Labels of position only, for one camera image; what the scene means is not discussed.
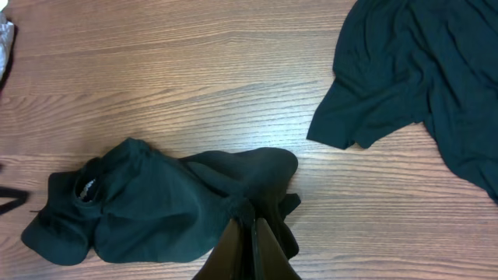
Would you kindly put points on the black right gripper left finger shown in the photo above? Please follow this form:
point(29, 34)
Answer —
point(225, 259)

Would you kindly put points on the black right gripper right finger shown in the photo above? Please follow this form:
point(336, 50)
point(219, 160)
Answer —
point(270, 262)

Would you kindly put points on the black polo shirt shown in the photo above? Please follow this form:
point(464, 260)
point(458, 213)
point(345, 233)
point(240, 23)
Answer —
point(135, 204)

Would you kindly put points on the black t-shirt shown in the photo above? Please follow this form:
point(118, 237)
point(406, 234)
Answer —
point(399, 62)

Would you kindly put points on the beige folded garment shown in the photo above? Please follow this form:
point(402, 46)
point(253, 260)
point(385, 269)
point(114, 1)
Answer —
point(7, 38)

